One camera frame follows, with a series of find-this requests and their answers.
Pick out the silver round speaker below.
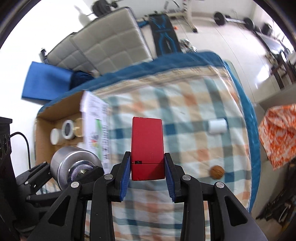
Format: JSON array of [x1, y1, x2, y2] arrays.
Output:
[[50, 146, 104, 190]]

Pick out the white round jar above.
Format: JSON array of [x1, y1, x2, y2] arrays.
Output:
[[50, 128, 64, 145]]

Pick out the brown walnut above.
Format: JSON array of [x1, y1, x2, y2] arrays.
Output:
[[209, 165, 225, 180]]

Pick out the small white cylinder container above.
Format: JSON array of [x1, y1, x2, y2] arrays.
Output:
[[208, 118, 228, 135]]

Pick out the red rectangular box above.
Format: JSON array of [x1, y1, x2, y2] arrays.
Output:
[[131, 117, 165, 181]]

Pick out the white round dark-top tin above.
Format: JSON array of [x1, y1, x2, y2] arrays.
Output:
[[61, 120, 75, 140]]

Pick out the gold round tin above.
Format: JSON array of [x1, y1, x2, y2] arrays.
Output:
[[73, 118, 83, 138]]

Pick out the plaid checkered blanket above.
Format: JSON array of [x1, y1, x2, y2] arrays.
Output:
[[38, 51, 261, 241]]

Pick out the open cardboard box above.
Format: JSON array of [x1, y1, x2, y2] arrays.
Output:
[[35, 91, 110, 173]]

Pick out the blue folded mat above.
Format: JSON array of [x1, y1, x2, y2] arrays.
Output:
[[22, 62, 73, 100]]

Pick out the orange white patterned cloth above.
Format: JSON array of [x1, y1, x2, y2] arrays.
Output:
[[258, 103, 296, 170]]

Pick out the grey quilted cushion left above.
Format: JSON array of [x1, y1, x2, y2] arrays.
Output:
[[44, 32, 94, 73]]

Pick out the grey quilted cushion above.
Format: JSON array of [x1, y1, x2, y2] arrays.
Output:
[[44, 32, 94, 73], [71, 7, 153, 75]]

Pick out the dark wooden chair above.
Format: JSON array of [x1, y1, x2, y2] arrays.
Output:
[[265, 50, 295, 90]]

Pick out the grey quilted cushion right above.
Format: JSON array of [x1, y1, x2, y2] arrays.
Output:
[[71, 7, 153, 75]]

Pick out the treadmill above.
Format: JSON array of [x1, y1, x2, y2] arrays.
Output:
[[254, 23, 289, 55]]

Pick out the chrome dumbbell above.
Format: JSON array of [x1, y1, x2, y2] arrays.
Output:
[[179, 39, 197, 53]]

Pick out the barbell on rack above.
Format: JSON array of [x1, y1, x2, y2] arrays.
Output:
[[92, 0, 118, 18]]

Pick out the black blue sit-up bench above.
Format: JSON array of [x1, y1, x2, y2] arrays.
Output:
[[148, 14, 182, 57]]

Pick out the floor barbell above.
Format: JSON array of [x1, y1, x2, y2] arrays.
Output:
[[213, 11, 255, 31]]

